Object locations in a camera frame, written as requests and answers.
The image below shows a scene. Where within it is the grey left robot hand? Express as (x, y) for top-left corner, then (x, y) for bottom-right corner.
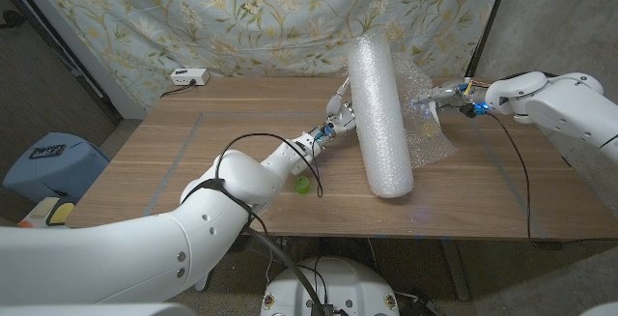
(323, 77), (357, 138)

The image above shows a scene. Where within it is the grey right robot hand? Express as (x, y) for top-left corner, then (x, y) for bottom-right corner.
(410, 79), (489, 114)

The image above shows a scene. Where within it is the clear bubble wrap roll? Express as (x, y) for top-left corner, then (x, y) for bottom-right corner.
(346, 33), (459, 199)

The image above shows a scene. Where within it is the white domed robot base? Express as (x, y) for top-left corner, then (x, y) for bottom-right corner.
(260, 256), (401, 316)

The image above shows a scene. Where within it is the black backdrop stand pole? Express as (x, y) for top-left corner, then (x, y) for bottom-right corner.
(463, 0), (514, 79)

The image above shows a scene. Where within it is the floral printed backdrop cloth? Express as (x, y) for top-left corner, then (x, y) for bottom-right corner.
(26, 0), (511, 112)

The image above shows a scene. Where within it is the white power strip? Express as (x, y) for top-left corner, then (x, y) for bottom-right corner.
(170, 68), (211, 87)

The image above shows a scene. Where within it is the grey table leg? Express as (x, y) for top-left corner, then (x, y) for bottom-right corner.
(439, 238), (472, 302)

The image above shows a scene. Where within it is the black power brick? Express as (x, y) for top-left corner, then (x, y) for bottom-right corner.
(398, 292), (438, 316)

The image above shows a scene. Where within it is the white table leg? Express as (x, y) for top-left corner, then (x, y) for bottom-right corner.
(194, 270), (213, 293)

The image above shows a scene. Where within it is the white and yellow pad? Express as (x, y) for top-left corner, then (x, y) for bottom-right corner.
(16, 195), (76, 230)

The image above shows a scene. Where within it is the white robot torso edge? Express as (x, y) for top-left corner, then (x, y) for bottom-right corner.
(0, 302), (197, 316)

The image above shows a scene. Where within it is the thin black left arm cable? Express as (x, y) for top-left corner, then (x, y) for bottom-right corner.
(214, 131), (324, 199)

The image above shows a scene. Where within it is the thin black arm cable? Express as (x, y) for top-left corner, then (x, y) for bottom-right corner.
(214, 131), (324, 199)
(487, 111), (532, 241)

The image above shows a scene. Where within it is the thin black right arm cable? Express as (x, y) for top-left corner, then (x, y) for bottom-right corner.
(487, 111), (532, 241)

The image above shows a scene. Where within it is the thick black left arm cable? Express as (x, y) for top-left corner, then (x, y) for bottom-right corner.
(240, 218), (325, 316)

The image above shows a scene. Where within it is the black power strip cable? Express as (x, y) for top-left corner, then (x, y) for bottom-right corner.
(160, 79), (197, 99)

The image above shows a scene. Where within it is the grey corner post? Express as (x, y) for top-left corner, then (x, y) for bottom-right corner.
(7, 0), (149, 120)

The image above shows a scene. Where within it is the black wall fixture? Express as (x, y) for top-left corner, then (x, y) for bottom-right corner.
(0, 10), (28, 31)

